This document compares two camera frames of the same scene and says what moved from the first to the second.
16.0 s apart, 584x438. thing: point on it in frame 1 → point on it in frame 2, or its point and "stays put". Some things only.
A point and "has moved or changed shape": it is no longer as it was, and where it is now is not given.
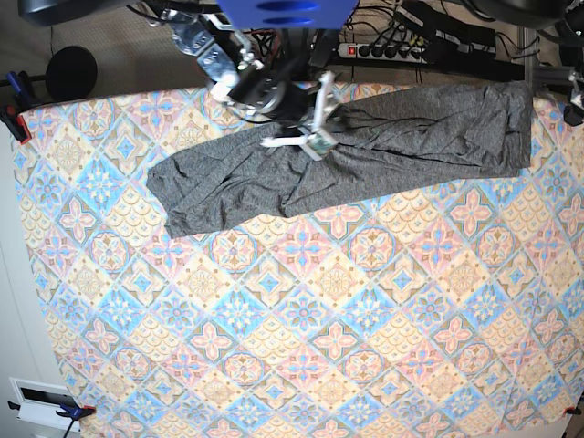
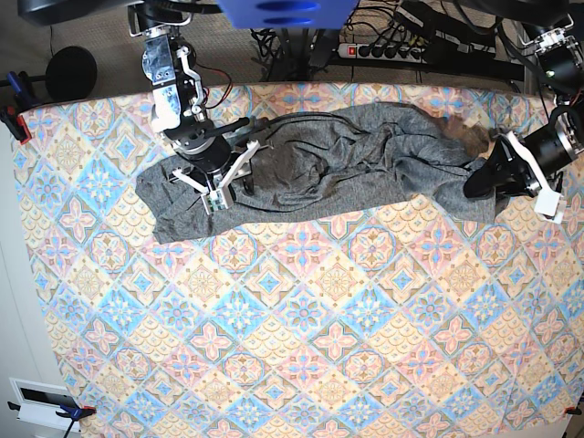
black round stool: [70, 73] stays put
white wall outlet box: [39, 401] stays put
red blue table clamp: [21, 100] stays put
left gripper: [317, 140] → [215, 168]
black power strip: [382, 53] stays put
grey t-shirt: [384, 142] has moved or changed shape
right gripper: [574, 110] → [510, 171]
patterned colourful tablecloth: [453, 312] stays put
